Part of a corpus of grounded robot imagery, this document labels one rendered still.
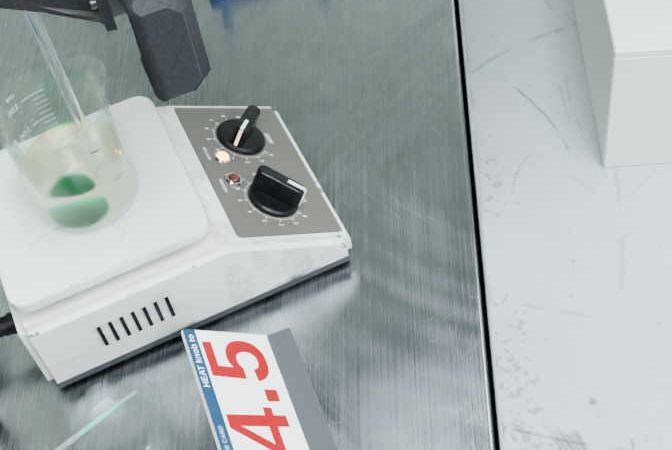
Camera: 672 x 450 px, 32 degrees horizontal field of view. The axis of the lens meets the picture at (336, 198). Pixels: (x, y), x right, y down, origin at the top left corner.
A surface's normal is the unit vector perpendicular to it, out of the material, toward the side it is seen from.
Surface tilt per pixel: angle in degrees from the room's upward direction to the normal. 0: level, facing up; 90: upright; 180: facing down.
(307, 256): 90
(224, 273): 90
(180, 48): 90
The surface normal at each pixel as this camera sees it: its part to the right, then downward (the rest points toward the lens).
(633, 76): 0.00, 0.79
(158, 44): 0.37, 0.71
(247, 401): 0.51, -0.68
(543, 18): -0.12, -0.61
